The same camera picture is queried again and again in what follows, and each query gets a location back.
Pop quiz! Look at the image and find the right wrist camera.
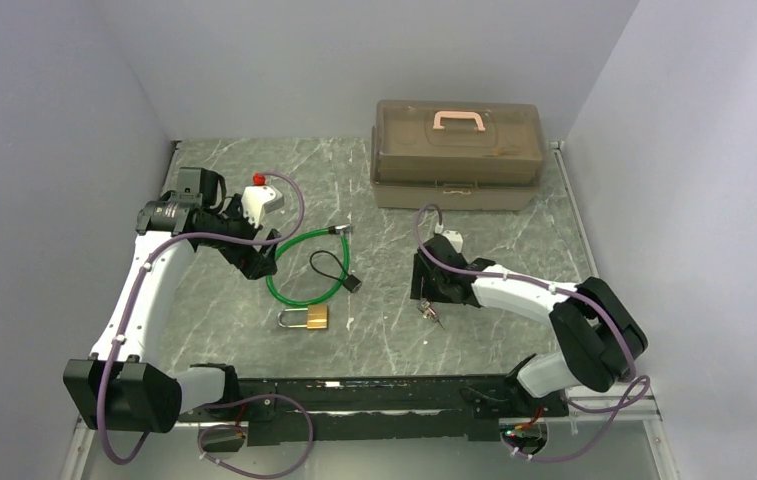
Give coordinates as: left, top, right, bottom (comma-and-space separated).
441, 230, 464, 254

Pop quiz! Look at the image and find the black cable padlock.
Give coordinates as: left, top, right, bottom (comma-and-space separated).
308, 250, 362, 294

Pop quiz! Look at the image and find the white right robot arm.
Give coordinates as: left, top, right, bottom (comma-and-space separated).
411, 234, 649, 415

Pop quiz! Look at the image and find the green cable lock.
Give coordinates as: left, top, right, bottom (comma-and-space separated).
266, 224, 354, 307

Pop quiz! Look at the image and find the brass padlock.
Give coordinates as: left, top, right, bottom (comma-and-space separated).
276, 304, 329, 330

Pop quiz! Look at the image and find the brown plastic toolbox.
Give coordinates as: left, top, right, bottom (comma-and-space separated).
370, 100, 549, 211

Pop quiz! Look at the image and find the silver key bunch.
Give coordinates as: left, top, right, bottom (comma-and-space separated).
417, 299, 444, 329

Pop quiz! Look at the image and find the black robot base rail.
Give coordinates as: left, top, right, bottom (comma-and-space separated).
175, 374, 571, 446

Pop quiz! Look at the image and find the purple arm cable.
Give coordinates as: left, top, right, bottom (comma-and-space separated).
94, 172, 315, 480
414, 203, 652, 464

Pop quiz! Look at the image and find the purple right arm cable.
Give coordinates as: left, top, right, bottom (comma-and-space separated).
414, 203, 652, 464

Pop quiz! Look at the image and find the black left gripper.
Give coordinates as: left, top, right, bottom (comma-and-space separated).
200, 194, 280, 279

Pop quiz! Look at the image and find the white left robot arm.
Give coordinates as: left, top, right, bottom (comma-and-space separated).
63, 167, 284, 433

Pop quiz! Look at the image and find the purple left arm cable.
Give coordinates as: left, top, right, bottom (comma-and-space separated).
94, 172, 315, 480

